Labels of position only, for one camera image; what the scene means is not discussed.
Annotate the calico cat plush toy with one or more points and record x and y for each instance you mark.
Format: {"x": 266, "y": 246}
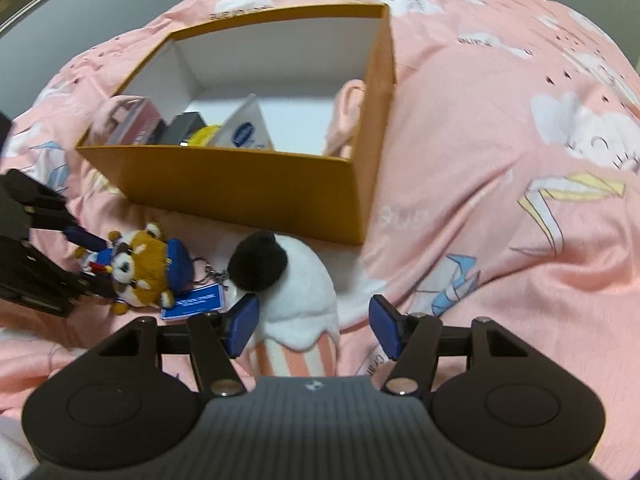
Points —
{"x": 145, "y": 265}

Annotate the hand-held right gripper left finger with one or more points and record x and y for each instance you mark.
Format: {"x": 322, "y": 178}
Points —
{"x": 242, "y": 325}

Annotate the pink wallet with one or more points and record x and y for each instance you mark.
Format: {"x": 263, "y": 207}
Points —
{"x": 135, "y": 125}

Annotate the pink printed blanket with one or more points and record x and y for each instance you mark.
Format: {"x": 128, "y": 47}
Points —
{"x": 500, "y": 160}

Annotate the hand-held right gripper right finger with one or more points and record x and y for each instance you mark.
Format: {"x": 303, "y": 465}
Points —
{"x": 385, "y": 327}

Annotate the yellow round item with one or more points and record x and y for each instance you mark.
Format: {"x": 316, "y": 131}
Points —
{"x": 202, "y": 137}

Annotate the white cupcake plush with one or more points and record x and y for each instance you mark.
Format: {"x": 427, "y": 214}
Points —
{"x": 305, "y": 285}

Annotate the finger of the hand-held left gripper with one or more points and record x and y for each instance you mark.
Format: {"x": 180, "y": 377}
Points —
{"x": 85, "y": 239}
{"x": 95, "y": 285}

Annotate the white cream tube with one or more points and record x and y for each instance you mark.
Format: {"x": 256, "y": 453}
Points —
{"x": 247, "y": 127}

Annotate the dark grey boxes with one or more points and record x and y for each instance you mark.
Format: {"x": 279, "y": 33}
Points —
{"x": 182, "y": 127}

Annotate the orange cardboard box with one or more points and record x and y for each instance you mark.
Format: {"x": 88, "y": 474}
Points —
{"x": 240, "y": 190}

